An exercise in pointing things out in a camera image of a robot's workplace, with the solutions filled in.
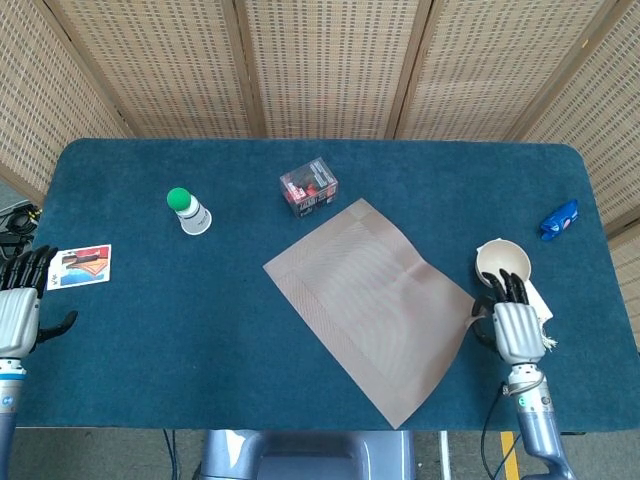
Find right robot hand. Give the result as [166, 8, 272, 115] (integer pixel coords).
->
[471, 268, 547, 365]

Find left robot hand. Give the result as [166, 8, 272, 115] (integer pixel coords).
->
[0, 244, 79, 357]

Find white bowl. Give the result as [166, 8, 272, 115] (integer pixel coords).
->
[474, 238, 532, 291]

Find brown woven placemat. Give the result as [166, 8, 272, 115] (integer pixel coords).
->
[262, 197, 479, 430]

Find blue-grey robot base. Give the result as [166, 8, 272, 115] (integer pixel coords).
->
[197, 428, 419, 480]

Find black power adapter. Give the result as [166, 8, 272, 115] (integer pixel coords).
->
[0, 234, 32, 262]

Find picture card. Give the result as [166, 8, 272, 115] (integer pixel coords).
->
[46, 243, 113, 292]

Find blue snack packet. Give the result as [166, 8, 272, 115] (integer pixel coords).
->
[538, 198, 580, 242]

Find blue table cloth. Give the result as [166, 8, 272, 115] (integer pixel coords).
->
[0, 138, 640, 432]

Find green ball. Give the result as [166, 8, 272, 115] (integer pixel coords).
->
[166, 187, 192, 211]

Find white paper cup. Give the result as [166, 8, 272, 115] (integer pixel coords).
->
[174, 197, 214, 236]

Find clear plastic box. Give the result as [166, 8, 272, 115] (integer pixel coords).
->
[278, 157, 340, 220]

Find woven folding screen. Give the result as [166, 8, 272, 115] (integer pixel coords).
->
[0, 0, 640, 314]

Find black cable bundle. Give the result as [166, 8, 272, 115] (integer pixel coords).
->
[0, 202, 44, 236]

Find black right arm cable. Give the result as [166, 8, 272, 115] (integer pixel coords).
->
[479, 382, 512, 480]

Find dark hanging cable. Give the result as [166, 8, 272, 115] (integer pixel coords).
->
[162, 428, 180, 480]

